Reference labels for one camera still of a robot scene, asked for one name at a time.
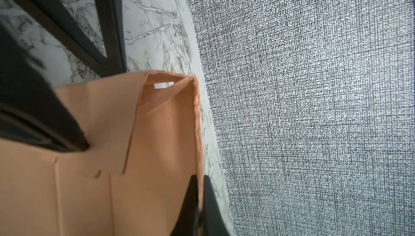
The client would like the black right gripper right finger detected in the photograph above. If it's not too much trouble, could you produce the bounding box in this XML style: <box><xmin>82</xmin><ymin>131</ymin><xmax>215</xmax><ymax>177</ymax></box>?
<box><xmin>200</xmin><ymin>175</ymin><xmax>230</xmax><ymax>236</ymax></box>

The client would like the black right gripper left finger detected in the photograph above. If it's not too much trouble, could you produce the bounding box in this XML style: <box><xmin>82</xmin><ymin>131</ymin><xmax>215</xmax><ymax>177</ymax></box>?
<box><xmin>171</xmin><ymin>175</ymin><xmax>199</xmax><ymax>236</ymax></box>

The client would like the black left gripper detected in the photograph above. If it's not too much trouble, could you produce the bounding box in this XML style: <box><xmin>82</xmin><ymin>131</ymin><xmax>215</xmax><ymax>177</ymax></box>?
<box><xmin>1</xmin><ymin>0</ymin><xmax>108</xmax><ymax>153</ymax></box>

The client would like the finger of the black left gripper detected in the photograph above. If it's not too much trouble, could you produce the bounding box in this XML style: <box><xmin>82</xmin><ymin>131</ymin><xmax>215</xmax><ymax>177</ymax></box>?
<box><xmin>95</xmin><ymin>0</ymin><xmax>128</xmax><ymax>74</ymax></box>

